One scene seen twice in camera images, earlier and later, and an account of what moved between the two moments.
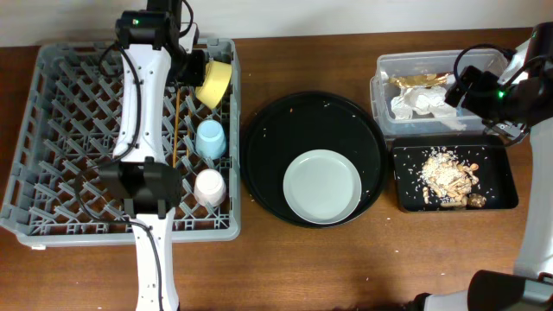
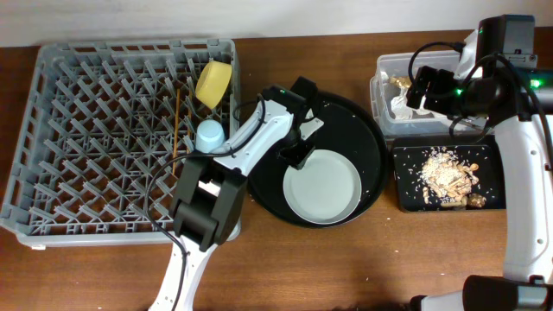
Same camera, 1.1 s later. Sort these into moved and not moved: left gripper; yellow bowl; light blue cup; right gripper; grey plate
Moved: right gripper; left gripper
Not moved: light blue cup; yellow bowl; grey plate
